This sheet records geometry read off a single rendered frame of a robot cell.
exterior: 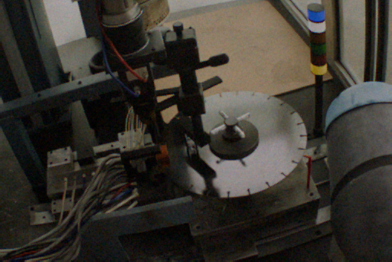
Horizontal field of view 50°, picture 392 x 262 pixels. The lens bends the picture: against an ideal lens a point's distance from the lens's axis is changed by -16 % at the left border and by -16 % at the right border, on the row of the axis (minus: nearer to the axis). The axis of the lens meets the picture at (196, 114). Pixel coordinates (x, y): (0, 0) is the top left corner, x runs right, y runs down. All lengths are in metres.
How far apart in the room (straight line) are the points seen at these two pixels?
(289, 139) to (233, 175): 0.15
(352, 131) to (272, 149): 0.60
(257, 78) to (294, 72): 0.13
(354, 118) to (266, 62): 1.17
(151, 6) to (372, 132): 1.22
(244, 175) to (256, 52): 0.76
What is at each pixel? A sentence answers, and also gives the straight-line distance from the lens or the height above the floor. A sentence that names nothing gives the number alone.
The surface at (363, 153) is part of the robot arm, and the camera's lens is 0.44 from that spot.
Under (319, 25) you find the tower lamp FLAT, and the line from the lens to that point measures 1.13.
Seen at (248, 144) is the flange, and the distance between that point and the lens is 1.04.
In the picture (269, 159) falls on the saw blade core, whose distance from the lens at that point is 1.02.
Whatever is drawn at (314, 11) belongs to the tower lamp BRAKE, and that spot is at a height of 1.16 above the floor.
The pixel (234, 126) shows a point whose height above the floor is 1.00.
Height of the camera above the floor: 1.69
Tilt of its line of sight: 40 degrees down
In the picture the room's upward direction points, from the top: 11 degrees counter-clockwise
